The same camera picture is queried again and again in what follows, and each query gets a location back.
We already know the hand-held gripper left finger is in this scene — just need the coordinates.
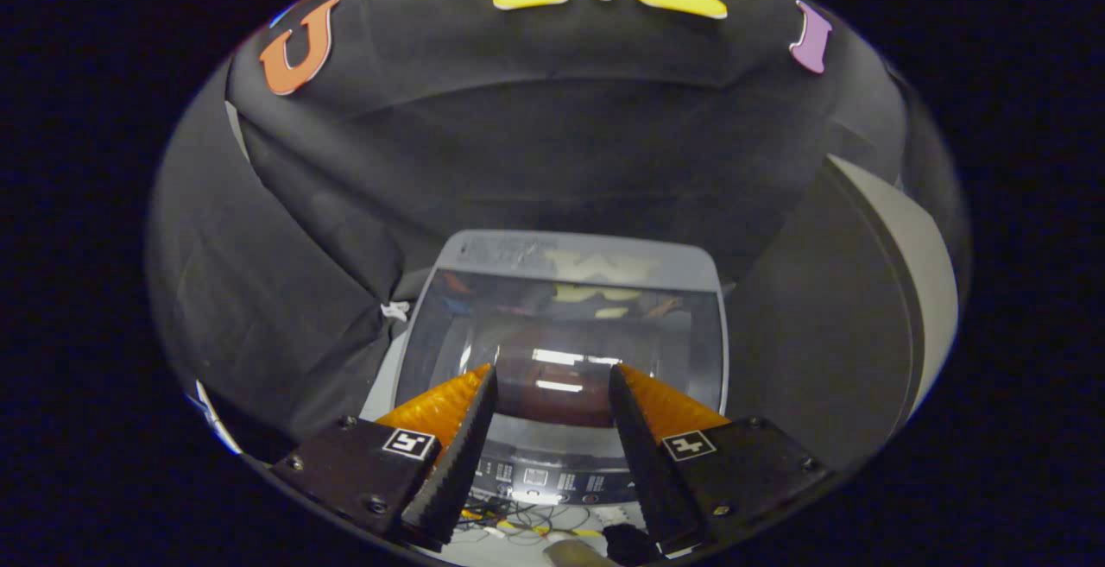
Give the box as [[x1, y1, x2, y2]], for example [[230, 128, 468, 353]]
[[270, 363, 500, 551]]

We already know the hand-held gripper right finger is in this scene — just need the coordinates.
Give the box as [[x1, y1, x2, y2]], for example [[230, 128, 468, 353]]
[[609, 363, 837, 557]]

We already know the grey washing machine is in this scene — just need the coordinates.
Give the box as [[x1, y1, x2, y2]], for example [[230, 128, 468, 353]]
[[358, 230, 735, 507]]

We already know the grey cabinet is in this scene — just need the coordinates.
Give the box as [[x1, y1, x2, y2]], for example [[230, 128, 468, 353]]
[[725, 153, 959, 469]]

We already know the white blue edged board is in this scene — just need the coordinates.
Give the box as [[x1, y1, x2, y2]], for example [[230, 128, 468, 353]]
[[186, 377, 244, 456]]

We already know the black backdrop cloth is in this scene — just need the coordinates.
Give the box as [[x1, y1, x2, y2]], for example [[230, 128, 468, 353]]
[[142, 0, 968, 443]]

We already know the tangle of floor cables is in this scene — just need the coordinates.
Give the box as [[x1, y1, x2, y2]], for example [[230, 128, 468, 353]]
[[453, 498, 644, 551]]

